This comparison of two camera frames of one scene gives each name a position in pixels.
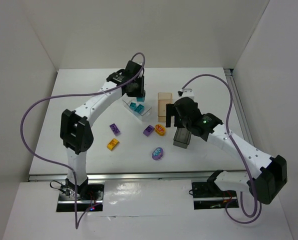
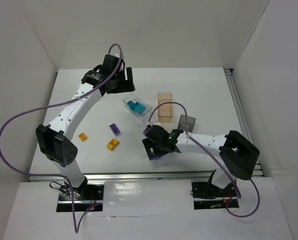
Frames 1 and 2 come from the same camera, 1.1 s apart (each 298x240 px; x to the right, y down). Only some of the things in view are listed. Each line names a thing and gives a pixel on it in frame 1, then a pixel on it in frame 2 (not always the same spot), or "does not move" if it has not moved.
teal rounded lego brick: (140, 99) to (140, 108)
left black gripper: (140, 91) to (124, 81)
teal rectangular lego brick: (133, 105) does not move
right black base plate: (207, 195) does not move
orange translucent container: (163, 98) does not move
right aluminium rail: (246, 129) does not move
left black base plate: (93, 195) does not move
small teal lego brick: (140, 108) to (130, 103)
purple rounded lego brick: (148, 130) does not move
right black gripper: (169, 115) to (151, 146)
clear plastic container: (144, 115) does not move
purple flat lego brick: (115, 129) does not move
